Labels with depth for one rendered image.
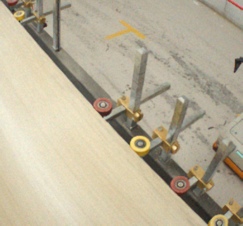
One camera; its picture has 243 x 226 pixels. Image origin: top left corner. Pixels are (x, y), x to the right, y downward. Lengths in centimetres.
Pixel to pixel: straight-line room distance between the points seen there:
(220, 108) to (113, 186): 183
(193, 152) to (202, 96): 63
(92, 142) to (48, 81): 40
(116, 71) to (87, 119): 161
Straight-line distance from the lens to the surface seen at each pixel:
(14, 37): 194
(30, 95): 154
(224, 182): 246
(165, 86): 172
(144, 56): 134
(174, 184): 127
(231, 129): 239
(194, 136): 262
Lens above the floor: 198
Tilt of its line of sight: 47 degrees down
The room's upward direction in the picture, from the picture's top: 7 degrees clockwise
